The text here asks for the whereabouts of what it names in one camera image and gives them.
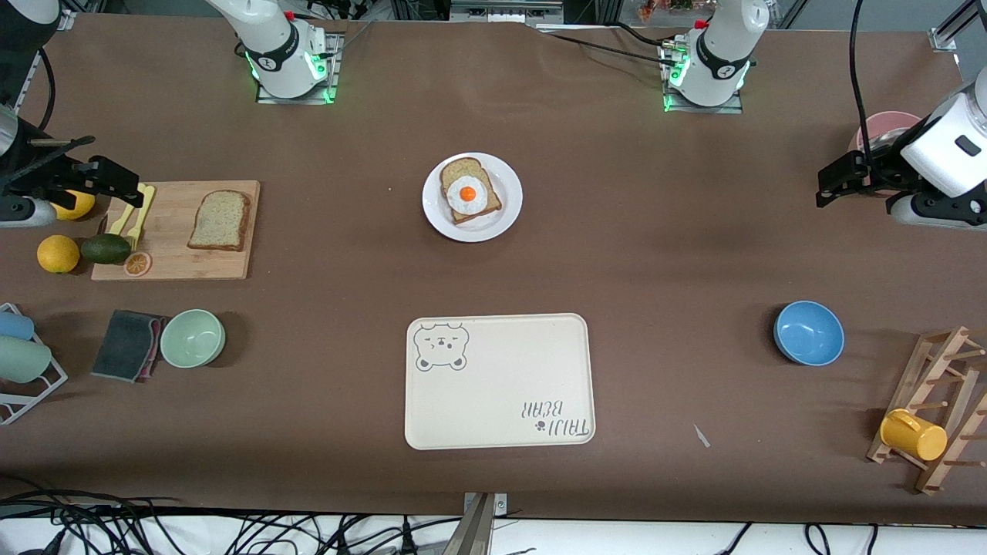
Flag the plain brown bread slice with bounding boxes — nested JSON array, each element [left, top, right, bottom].
[[187, 190, 252, 253]]

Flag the white round plate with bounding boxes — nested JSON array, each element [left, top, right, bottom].
[[422, 152, 524, 244]]

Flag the yellow plastic fork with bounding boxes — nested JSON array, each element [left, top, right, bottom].
[[126, 185, 157, 251]]

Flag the pink bowl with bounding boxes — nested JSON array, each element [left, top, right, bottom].
[[848, 112, 924, 155]]

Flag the yellow lemon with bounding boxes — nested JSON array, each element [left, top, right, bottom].
[[37, 235, 81, 274], [50, 189, 96, 221]]

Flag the dark green avocado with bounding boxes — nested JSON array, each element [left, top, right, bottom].
[[80, 234, 132, 265]]

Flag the bamboo cutting board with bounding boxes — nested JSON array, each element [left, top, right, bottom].
[[91, 180, 261, 281]]

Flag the blue bowl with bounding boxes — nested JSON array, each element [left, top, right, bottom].
[[773, 301, 845, 366]]

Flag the aluminium corner profile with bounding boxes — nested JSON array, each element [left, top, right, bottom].
[[929, 0, 987, 53]]

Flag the grey folded cloth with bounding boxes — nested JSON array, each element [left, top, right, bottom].
[[91, 310, 167, 383]]

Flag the pale green bowl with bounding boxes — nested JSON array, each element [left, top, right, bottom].
[[160, 309, 227, 368]]

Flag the pale green cup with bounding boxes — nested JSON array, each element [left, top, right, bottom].
[[0, 336, 52, 384]]

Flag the wooden peg rack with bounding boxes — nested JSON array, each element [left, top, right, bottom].
[[866, 326, 987, 496]]

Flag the yellow mug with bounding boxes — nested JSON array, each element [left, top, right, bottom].
[[880, 409, 948, 462]]

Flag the bread slice under egg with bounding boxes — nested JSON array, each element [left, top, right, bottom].
[[440, 156, 503, 225]]

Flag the fried egg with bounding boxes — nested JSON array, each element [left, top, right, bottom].
[[446, 176, 488, 216]]

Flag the cream bear print tray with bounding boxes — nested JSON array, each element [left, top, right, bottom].
[[405, 313, 596, 450]]

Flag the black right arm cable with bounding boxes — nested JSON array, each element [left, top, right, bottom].
[[39, 46, 59, 132]]

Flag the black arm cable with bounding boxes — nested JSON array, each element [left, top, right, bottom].
[[848, 0, 878, 167], [39, 46, 59, 132]]

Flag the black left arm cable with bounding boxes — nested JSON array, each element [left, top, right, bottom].
[[848, 0, 878, 167]]

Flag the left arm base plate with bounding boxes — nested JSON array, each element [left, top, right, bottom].
[[662, 39, 745, 115]]

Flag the white wire cup rack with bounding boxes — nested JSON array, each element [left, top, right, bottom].
[[0, 303, 69, 426]]

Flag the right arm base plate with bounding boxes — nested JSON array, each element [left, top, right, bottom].
[[257, 31, 342, 105]]

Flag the black table power cable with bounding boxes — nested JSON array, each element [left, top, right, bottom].
[[609, 21, 675, 51], [537, 31, 673, 69]]

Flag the tangled black floor cables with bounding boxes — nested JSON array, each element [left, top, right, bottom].
[[0, 478, 463, 555]]

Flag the aluminium frame structure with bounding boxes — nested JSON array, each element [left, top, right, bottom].
[[389, 0, 622, 28]]

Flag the metal table edge bracket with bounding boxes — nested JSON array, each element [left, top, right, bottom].
[[461, 492, 508, 555]]

